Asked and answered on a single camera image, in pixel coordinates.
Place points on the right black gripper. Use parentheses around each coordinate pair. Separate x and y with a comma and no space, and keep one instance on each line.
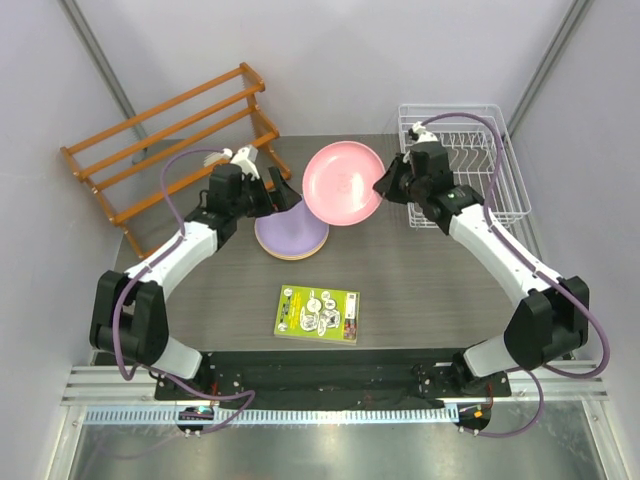
(387,186)

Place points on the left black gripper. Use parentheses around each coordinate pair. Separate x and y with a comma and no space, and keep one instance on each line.
(282,197)

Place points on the purple plate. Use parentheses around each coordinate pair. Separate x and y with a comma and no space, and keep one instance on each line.
(291,233)

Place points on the pink plate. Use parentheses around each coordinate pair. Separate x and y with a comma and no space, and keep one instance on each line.
(338,183)

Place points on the orange plate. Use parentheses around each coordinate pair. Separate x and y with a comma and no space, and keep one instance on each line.
(300,256)

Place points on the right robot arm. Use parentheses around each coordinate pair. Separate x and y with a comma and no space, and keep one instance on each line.
(549,318)

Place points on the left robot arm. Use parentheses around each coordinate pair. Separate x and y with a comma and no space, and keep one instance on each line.
(129,317)

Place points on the orange wooden shelf rack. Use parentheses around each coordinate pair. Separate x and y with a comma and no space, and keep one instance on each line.
(115,168)

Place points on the yellow mug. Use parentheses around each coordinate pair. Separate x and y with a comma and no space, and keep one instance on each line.
(213,158)

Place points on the green book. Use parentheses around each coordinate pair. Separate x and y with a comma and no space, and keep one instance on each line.
(318,314)

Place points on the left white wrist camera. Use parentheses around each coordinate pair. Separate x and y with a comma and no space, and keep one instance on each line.
(245,158)

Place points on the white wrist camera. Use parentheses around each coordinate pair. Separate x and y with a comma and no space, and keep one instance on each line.
(245,158)
(418,133)

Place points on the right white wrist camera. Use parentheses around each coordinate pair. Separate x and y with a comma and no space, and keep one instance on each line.
(418,133)

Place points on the white wire dish rack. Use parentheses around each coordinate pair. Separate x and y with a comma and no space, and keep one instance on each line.
(480,153)

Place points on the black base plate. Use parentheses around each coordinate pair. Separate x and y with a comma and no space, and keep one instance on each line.
(346,380)

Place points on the aluminium rail frame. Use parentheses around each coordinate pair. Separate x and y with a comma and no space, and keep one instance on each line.
(339,414)

